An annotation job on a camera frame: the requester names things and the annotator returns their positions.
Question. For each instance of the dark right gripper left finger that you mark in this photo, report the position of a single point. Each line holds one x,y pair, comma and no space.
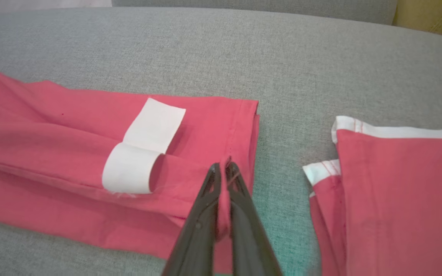
198,241

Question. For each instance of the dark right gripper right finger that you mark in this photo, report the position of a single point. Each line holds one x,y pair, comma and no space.
249,237

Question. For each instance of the red shorts with white stripe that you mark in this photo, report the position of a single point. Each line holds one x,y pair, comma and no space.
397,191

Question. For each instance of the large grey sofa seat cushion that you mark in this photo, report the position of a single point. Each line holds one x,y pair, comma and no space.
244,57

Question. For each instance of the yellow upholstered seat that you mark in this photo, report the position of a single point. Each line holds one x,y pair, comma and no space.
436,15

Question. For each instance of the red and white jersey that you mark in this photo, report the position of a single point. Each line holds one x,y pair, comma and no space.
52,126

